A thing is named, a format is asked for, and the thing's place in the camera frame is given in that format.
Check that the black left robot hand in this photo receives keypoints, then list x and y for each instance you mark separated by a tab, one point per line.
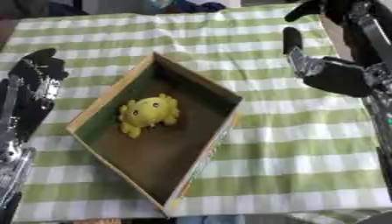
31	87

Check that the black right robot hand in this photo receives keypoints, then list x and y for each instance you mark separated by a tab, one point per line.
337	74

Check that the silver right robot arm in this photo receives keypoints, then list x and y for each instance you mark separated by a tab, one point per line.
382	131

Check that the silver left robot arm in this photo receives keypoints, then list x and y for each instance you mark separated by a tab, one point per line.
11	175

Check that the tan cardboard box green inside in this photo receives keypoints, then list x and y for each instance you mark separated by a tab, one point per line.
153	131

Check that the yellow soft toy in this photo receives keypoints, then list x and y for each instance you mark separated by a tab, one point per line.
148	113

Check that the blue bag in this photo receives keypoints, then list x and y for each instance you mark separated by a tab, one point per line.
191	6

